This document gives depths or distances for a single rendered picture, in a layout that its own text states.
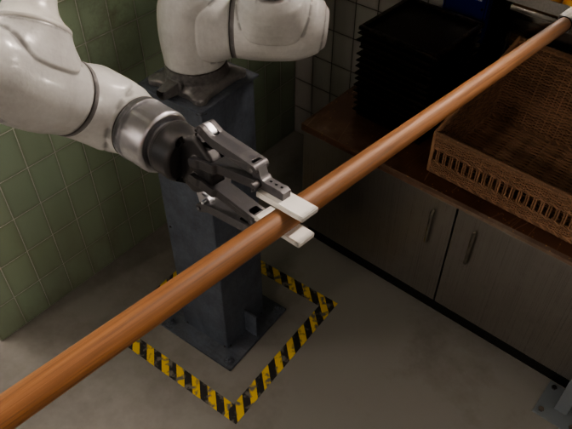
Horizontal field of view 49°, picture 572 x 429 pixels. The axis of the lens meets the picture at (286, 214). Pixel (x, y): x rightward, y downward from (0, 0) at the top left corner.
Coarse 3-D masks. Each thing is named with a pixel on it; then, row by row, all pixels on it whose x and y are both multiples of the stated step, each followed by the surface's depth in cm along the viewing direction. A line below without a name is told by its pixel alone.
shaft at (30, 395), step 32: (544, 32) 124; (512, 64) 112; (448, 96) 99; (416, 128) 91; (352, 160) 82; (384, 160) 86; (320, 192) 76; (256, 224) 70; (288, 224) 72; (224, 256) 66; (160, 288) 62; (192, 288) 63; (128, 320) 58; (160, 320) 60; (64, 352) 55; (96, 352) 55; (32, 384) 52; (64, 384) 53; (0, 416) 50
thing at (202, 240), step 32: (224, 96) 154; (224, 128) 160; (192, 192) 173; (192, 224) 183; (224, 224) 181; (192, 256) 195; (256, 256) 207; (224, 288) 197; (256, 288) 217; (288, 288) 239; (192, 320) 223; (224, 320) 208; (256, 320) 227; (320, 320) 228; (224, 352) 218; (288, 352) 219; (192, 384) 210; (256, 384) 210
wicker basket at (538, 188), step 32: (544, 64) 202; (480, 96) 202; (512, 96) 212; (544, 96) 205; (448, 128) 193; (480, 128) 213; (512, 128) 213; (544, 128) 209; (448, 160) 201; (480, 160) 182; (512, 160) 201; (544, 160) 201; (480, 192) 189; (512, 192) 181; (544, 192) 173; (544, 224) 179
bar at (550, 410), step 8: (552, 384) 209; (568, 384) 193; (544, 392) 207; (552, 392) 207; (560, 392) 207; (568, 392) 195; (544, 400) 205; (552, 400) 205; (560, 400) 199; (568, 400) 197; (536, 408) 203; (544, 408) 203; (552, 408) 203; (560, 408) 201; (568, 408) 199; (544, 416) 201; (552, 416) 201; (560, 416) 201; (568, 416) 201; (560, 424) 199; (568, 424) 199
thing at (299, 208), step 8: (256, 192) 74; (264, 192) 74; (264, 200) 74; (272, 200) 73; (280, 200) 73; (288, 200) 73; (296, 200) 73; (304, 200) 73; (280, 208) 72; (288, 208) 72; (296, 208) 72; (304, 208) 72; (312, 208) 72; (296, 216) 71; (304, 216) 71
